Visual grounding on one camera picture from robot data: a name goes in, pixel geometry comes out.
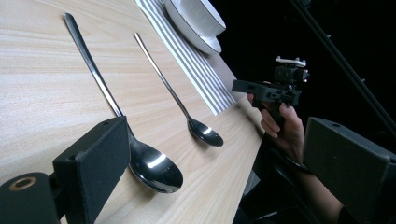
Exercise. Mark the grey striped placemat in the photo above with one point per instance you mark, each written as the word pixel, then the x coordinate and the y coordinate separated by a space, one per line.
pixel 190 62

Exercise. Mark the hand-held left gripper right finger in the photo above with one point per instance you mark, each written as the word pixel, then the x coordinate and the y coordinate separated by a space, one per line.
pixel 348 168

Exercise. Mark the large steel spoon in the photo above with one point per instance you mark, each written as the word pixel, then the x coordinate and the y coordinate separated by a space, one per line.
pixel 152 165

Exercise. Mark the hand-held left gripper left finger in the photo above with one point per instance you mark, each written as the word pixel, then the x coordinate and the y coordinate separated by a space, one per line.
pixel 96 161

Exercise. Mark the small steel spoon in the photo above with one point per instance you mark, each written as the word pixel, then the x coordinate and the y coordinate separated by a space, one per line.
pixel 204 132

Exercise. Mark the white plate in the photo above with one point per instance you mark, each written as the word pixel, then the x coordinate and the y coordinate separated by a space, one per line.
pixel 199 39

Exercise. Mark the black metal stand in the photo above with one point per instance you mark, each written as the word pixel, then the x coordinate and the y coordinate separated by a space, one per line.
pixel 345 62

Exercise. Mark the white bowl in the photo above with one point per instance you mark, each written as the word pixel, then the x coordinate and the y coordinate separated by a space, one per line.
pixel 199 14

